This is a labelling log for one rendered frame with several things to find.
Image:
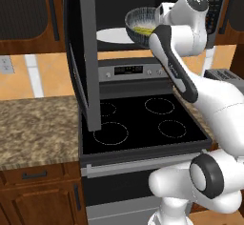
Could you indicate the wood base cupboard door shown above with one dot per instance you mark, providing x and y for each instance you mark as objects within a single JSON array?
[{"x": 41, "y": 206}]

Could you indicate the grey metal bowl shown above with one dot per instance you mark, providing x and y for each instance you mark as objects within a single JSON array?
[{"x": 135, "y": 19}]

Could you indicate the grey microwave door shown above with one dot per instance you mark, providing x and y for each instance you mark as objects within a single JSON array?
[{"x": 89, "y": 60}]

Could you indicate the steel oven door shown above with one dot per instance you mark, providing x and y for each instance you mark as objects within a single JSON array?
[{"x": 117, "y": 190}]

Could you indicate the wood wall cupboard door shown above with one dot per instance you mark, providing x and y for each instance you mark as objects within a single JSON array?
[
  {"x": 236, "y": 9},
  {"x": 25, "y": 12}
]

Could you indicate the wood base cupboard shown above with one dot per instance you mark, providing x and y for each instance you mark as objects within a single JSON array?
[{"x": 216, "y": 217}]

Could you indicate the black and steel stove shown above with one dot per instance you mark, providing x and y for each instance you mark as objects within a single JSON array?
[{"x": 139, "y": 124}]

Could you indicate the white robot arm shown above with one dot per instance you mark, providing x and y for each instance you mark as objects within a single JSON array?
[{"x": 219, "y": 108}]

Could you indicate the grey microwave oven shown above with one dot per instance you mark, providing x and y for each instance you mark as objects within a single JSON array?
[{"x": 127, "y": 0}]

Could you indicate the grey toaster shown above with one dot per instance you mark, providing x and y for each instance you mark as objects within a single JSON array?
[{"x": 227, "y": 77}]

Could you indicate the white microwave turntable plate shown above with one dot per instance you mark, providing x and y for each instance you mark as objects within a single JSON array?
[{"x": 112, "y": 35}]

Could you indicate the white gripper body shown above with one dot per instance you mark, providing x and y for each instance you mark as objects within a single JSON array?
[{"x": 165, "y": 19}]

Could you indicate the wood drawer front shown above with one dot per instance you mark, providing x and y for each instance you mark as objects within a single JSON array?
[{"x": 35, "y": 174}]

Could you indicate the small steel stove knob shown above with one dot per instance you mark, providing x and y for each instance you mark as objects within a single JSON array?
[
  {"x": 149, "y": 72},
  {"x": 159, "y": 72},
  {"x": 108, "y": 75}
]

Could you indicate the grey wall outlet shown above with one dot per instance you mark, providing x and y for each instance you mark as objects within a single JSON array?
[{"x": 5, "y": 64}]

